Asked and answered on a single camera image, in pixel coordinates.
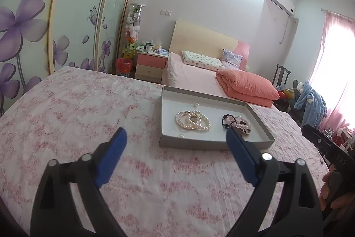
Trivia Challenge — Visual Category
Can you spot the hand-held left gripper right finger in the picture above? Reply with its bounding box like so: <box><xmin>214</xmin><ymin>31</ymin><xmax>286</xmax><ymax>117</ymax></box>
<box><xmin>226</xmin><ymin>129</ymin><xmax>323</xmax><ymax>237</ymax></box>

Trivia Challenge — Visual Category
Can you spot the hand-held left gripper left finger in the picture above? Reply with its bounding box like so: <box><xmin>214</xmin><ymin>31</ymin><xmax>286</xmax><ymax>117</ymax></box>
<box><xmin>30</xmin><ymin>127</ymin><xmax>131</xmax><ymax>237</ymax></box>

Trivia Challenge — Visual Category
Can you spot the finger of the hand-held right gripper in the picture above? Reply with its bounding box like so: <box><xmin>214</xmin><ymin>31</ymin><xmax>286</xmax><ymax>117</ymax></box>
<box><xmin>302</xmin><ymin>124</ymin><xmax>337</xmax><ymax>157</ymax></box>

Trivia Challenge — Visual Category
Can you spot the large pink bead bracelet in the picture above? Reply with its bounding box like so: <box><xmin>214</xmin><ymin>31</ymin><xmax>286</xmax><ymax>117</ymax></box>
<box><xmin>225</xmin><ymin>116</ymin><xmax>252</xmax><ymax>134</ymax></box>

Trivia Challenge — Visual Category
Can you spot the black bead bracelet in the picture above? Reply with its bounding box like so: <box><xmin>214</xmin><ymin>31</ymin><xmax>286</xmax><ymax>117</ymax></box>
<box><xmin>221</xmin><ymin>114</ymin><xmax>237</xmax><ymax>129</ymax></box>

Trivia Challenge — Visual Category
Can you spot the white pearl bracelet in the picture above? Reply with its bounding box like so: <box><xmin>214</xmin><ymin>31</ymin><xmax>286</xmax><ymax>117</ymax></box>
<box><xmin>184</xmin><ymin>110</ymin><xmax>211</xmax><ymax>132</ymax></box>

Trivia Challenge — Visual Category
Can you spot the grey cardboard box tray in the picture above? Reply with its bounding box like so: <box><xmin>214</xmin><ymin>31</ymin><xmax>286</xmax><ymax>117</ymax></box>
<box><xmin>159</xmin><ymin>86</ymin><xmax>276</xmax><ymax>151</ymax></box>

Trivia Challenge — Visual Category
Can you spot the small pink pearl bracelet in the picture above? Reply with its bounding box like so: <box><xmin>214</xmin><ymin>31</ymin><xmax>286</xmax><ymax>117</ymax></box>
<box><xmin>175</xmin><ymin>111</ymin><xmax>203</xmax><ymax>131</ymax></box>

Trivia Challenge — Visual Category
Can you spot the person's right hand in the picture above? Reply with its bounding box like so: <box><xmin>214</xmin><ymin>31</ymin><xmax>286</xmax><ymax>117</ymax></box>
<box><xmin>319</xmin><ymin>170</ymin><xmax>355</xmax><ymax>211</ymax></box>

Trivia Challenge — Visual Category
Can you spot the blue plush garment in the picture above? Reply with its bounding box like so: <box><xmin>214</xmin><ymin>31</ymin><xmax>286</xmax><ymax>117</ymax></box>
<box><xmin>294</xmin><ymin>81</ymin><xmax>328</xmax><ymax>128</ymax></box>

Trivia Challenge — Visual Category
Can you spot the pink floral bedsheet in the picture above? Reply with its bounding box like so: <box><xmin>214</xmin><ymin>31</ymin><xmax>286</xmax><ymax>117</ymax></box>
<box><xmin>0</xmin><ymin>66</ymin><xmax>333</xmax><ymax>237</ymax></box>

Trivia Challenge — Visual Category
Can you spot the orange folded quilt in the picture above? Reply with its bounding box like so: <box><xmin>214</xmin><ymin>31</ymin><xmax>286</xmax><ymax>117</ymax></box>
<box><xmin>216</xmin><ymin>69</ymin><xmax>280</xmax><ymax>108</ymax></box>

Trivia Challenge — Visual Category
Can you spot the black wooden chair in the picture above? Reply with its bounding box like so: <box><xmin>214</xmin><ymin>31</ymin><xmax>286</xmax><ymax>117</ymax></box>
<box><xmin>272</xmin><ymin>64</ymin><xmax>290</xmax><ymax>87</ymax></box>

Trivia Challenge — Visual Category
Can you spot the pink curtain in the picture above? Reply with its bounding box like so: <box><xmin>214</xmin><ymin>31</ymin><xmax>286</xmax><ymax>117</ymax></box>
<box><xmin>305</xmin><ymin>11</ymin><xmax>355</xmax><ymax>143</ymax></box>

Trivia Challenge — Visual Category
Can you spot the red trash bin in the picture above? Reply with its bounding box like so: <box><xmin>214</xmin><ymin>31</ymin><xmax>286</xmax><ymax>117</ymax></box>
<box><xmin>116</xmin><ymin>57</ymin><xmax>133</xmax><ymax>77</ymax></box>

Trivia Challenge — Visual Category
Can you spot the pink bed mattress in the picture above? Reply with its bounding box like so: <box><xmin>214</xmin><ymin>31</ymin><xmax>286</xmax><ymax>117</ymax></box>
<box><xmin>162</xmin><ymin>52</ymin><xmax>278</xmax><ymax>110</ymax></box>

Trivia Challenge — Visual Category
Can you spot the lilac pillow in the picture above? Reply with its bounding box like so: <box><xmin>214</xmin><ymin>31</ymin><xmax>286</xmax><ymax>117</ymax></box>
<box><xmin>221</xmin><ymin>49</ymin><xmax>244</xmax><ymax>70</ymax></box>

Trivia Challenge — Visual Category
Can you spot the pink and beige nightstand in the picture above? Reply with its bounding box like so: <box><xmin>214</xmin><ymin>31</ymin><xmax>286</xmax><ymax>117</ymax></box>
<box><xmin>135</xmin><ymin>50</ymin><xmax>169</xmax><ymax>84</ymax></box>

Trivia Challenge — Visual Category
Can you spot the cream floral pillow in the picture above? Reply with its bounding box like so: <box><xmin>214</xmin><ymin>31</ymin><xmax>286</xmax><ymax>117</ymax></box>
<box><xmin>181</xmin><ymin>50</ymin><xmax>226</xmax><ymax>71</ymax></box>

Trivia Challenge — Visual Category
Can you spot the yellow plush toy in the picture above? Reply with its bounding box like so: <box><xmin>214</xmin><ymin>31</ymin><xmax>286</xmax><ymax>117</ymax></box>
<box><xmin>122</xmin><ymin>43</ymin><xmax>137</xmax><ymax>59</ymax></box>

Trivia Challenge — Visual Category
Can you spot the cream and pink headboard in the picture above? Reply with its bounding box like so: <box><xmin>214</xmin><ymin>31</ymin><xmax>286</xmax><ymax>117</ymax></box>
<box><xmin>169</xmin><ymin>19</ymin><xmax>250</xmax><ymax>71</ymax></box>

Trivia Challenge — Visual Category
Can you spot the clear plush toy tube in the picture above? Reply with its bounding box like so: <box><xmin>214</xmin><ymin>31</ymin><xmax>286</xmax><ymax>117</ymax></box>
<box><xmin>119</xmin><ymin>3</ymin><xmax>146</xmax><ymax>60</ymax></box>

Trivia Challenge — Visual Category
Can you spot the white air conditioner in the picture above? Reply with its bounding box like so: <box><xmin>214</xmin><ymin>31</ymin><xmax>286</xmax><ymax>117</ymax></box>
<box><xmin>265</xmin><ymin>0</ymin><xmax>296</xmax><ymax>17</ymax></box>

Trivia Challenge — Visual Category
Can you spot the flower print wardrobe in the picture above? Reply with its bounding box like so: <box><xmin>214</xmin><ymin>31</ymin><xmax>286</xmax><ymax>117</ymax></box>
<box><xmin>0</xmin><ymin>0</ymin><xmax>145</xmax><ymax>115</ymax></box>

